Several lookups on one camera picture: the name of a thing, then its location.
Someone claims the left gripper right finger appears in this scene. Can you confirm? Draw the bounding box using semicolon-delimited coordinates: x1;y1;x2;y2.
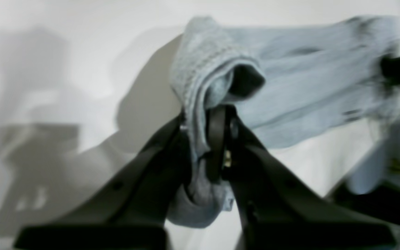
205;106;396;250

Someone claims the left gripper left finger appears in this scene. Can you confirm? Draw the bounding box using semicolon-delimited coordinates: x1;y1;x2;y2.
13;114;190;250

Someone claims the grey t-shirt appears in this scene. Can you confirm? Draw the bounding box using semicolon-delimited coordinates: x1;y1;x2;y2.
167;16;400;228

